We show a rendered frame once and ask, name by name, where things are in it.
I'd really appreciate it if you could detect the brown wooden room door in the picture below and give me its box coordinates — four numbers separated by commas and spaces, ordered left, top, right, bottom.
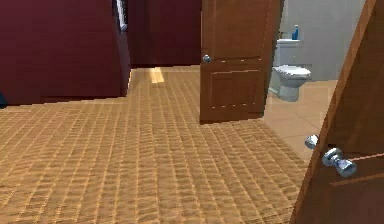
289, 0, 384, 224
199, 0, 286, 125

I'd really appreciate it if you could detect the white toilet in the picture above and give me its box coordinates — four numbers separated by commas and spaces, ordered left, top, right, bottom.
268, 38, 313, 103

